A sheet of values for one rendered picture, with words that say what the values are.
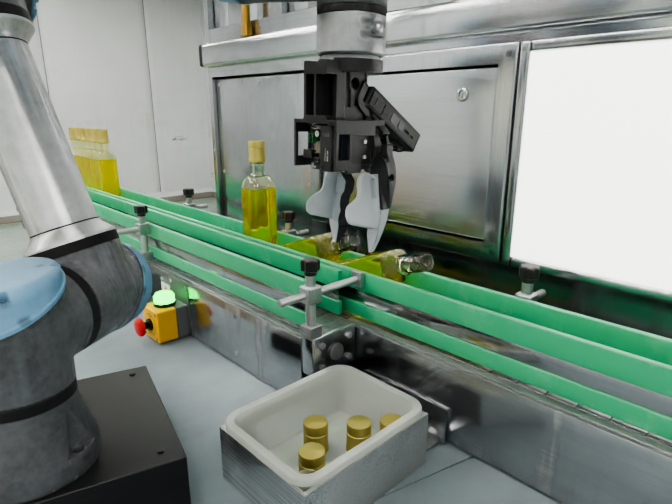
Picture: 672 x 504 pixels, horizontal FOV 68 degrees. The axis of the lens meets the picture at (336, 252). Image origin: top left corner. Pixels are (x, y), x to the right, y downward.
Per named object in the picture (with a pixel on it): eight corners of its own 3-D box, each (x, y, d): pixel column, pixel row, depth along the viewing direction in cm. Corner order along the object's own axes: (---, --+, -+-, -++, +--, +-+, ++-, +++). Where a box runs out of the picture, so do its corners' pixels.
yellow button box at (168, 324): (190, 336, 109) (187, 304, 107) (157, 347, 104) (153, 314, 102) (175, 326, 114) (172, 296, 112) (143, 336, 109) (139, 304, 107)
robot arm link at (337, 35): (352, 25, 59) (406, 17, 53) (351, 67, 60) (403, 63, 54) (302, 16, 54) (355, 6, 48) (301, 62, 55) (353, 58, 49)
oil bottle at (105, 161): (123, 213, 173) (113, 129, 165) (106, 215, 169) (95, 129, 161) (117, 211, 176) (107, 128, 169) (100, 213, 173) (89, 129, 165)
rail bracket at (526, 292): (549, 343, 77) (560, 260, 74) (528, 358, 73) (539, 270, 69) (524, 335, 80) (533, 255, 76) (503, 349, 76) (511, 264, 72)
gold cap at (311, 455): (310, 494, 61) (310, 463, 60) (292, 479, 64) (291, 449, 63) (331, 479, 64) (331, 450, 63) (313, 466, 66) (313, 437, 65)
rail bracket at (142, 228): (155, 261, 119) (149, 205, 116) (124, 267, 114) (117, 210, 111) (148, 257, 122) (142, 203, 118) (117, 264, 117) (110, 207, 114)
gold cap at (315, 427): (315, 460, 67) (314, 432, 66) (297, 448, 70) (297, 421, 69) (334, 448, 70) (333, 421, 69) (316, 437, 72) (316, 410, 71)
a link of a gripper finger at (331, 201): (294, 238, 62) (304, 166, 58) (329, 231, 66) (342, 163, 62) (309, 248, 60) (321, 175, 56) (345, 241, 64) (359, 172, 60)
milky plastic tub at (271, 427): (427, 459, 70) (431, 404, 67) (304, 554, 55) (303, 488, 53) (340, 408, 82) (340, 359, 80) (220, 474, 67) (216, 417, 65)
